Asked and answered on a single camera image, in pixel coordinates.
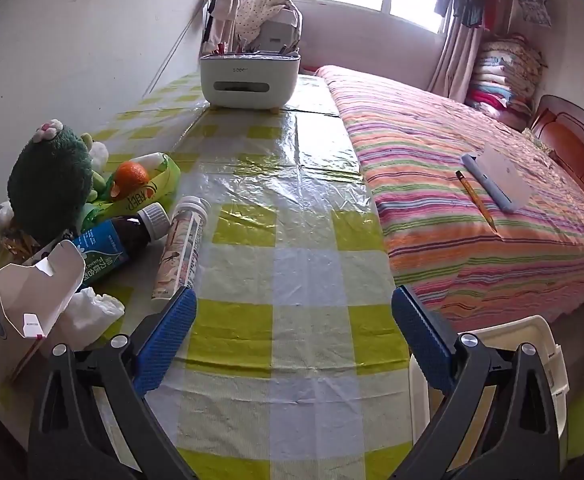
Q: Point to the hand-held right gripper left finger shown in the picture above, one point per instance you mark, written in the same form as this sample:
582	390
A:
166	340

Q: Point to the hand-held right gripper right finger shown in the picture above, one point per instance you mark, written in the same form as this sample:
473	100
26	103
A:
422	345

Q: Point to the cream plastic bin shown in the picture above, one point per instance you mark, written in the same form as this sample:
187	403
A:
547	345

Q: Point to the green plastic bag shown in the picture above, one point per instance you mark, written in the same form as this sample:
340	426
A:
159	180

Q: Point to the orange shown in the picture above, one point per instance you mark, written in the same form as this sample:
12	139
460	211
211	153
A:
131	177

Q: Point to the crumpled white tissue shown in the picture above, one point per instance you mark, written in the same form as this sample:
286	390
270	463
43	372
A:
91	315

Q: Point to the white printed tube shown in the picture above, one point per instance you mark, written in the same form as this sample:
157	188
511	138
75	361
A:
181	245

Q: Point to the brown bottle blue label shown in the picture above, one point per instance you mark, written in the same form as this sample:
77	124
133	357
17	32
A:
104	250

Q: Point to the striped bed sheet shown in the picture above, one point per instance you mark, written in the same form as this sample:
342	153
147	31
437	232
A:
447	230

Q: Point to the checked plastic tablecloth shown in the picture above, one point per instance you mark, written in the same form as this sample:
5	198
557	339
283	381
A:
297	280

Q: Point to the white carton box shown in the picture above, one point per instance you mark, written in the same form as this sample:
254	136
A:
26	295

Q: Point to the orange pencil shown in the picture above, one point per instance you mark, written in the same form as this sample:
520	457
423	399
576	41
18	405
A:
474	200

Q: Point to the blue and white case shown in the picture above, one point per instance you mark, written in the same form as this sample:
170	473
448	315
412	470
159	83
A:
504	180

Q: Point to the green plush toy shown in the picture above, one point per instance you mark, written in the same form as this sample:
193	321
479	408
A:
49	180

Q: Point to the wooden headboard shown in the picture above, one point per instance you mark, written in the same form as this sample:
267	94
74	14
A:
572	145

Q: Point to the white tissue box organizer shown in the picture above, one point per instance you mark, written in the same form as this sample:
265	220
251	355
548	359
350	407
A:
247	80

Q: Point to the stack of folded blankets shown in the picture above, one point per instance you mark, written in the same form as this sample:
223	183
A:
504	75

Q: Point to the beige curtain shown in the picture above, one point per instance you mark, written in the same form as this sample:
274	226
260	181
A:
454	60

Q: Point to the white cabinet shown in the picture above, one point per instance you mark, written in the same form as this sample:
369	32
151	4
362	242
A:
284	32

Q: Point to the clothes on floor rack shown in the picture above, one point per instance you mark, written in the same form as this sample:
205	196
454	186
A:
219	15

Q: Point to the polka dot cloth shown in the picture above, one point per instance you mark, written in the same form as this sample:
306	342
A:
262	10

